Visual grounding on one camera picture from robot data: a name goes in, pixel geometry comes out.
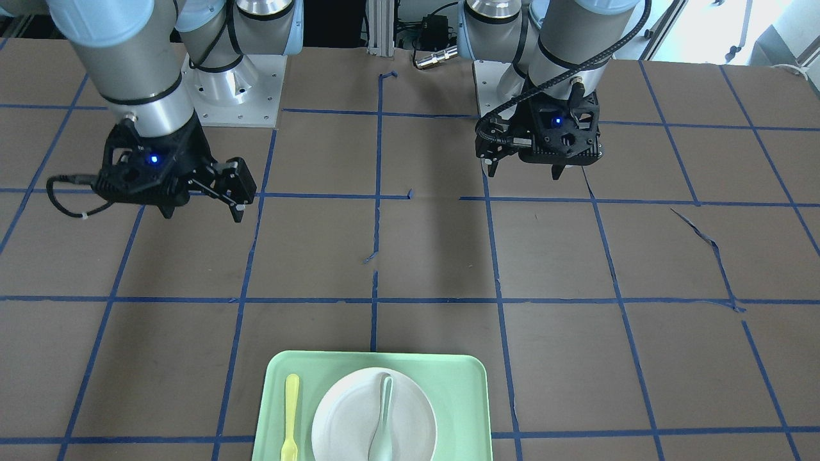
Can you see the white round plate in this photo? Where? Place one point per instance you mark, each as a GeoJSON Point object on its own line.
{"type": "Point", "coordinates": [347, 417]}

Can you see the black power brick background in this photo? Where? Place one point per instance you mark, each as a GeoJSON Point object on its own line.
{"type": "Point", "coordinates": [434, 30]}

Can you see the aluminium frame post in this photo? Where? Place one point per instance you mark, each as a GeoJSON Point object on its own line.
{"type": "Point", "coordinates": [380, 22]}

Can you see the light green plastic tray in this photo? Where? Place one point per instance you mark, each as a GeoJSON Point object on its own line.
{"type": "Point", "coordinates": [456, 385]}

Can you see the metal cable connector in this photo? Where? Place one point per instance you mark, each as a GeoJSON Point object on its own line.
{"type": "Point", "coordinates": [435, 58]}

